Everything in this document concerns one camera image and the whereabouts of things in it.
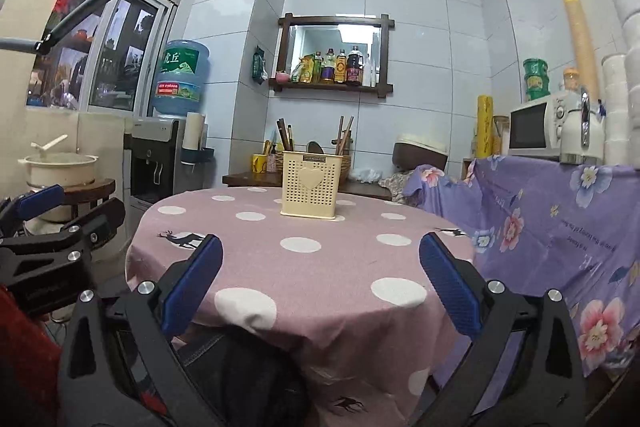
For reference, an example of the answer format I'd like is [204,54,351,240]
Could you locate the dark wooden side table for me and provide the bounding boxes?
[222,171,394,201]

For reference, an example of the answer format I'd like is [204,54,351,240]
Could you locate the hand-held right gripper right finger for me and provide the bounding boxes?
[410,232,587,427]

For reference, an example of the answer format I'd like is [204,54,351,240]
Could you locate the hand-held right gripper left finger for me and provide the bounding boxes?
[57,233,226,427]

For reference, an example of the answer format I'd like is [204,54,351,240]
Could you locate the pink polka dot tablecloth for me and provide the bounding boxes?
[125,186,476,427]

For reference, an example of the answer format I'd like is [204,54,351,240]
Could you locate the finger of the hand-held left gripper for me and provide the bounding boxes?
[60,198,126,260]
[0,184,65,233]

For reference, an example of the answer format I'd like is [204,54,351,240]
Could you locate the beige plastic utensil holder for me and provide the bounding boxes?
[280,151,352,221]

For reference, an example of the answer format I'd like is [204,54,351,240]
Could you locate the stack of white paper rolls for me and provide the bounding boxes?
[577,0,640,165]

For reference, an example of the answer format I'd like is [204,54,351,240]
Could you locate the blue water bottle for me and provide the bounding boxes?
[152,39,211,118]

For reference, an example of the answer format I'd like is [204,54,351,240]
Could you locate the tall stack of paper cups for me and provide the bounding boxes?
[559,0,601,95]

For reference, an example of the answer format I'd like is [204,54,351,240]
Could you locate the green jar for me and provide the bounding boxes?
[522,58,550,80]
[525,78,551,102]

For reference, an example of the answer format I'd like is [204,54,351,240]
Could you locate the person's left forearm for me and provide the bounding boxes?
[0,284,63,427]

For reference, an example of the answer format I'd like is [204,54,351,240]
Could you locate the beige floral cloth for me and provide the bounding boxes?
[379,172,417,204]

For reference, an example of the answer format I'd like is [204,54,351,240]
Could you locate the yellow snack bag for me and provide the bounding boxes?
[291,56,315,84]

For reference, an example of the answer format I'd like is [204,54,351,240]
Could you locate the wall paper cup dispenser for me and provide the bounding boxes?
[180,111,216,168]

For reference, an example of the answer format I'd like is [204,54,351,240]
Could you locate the wood framed wall shelf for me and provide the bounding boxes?
[269,13,396,100]

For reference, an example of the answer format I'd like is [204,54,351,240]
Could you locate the purple floral cloth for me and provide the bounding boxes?
[402,154,640,408]

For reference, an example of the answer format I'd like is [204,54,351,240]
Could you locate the cream cooking pot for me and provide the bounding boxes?
[19,152,99,188]

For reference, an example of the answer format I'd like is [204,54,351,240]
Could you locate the yellow roll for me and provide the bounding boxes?
[476,95,496,158]

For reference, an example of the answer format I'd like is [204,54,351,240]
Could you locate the green wall packet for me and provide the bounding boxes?
[252,46,269,84]

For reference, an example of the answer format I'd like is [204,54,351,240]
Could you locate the brown rice cooker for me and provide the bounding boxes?
[392,134,449,171]

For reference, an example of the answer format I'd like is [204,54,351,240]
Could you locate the dark wooden stool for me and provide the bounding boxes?
[60,178,117,208]

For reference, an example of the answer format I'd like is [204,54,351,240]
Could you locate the dark sauce bottle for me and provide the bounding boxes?
[346,46,364,86]

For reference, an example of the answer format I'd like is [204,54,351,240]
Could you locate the grey water dispenser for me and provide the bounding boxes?
[124,117,187,210]

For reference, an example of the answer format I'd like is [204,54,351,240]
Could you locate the white plastic spoon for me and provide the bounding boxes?
[31,134,69,152]

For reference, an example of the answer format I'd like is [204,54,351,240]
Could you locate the white microwave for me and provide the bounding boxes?
[507,91,571,160]

